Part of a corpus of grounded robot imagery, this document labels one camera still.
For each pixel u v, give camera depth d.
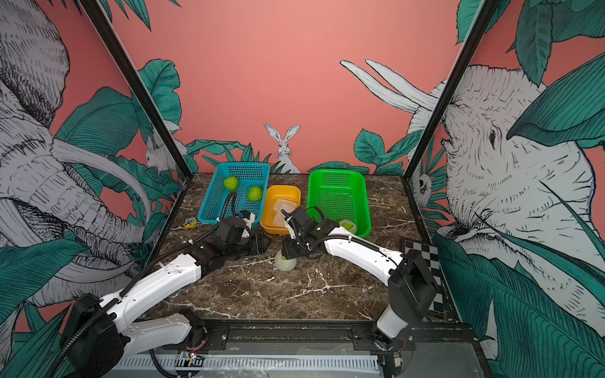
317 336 0.75
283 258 0.79
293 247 0.72
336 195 1.15
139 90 0.88
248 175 1.15
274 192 1.10
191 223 1.01
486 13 0.70
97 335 0.39
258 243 0.72
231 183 1.10
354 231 0.56
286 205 1.03
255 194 1.05
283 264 0.82
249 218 0.75
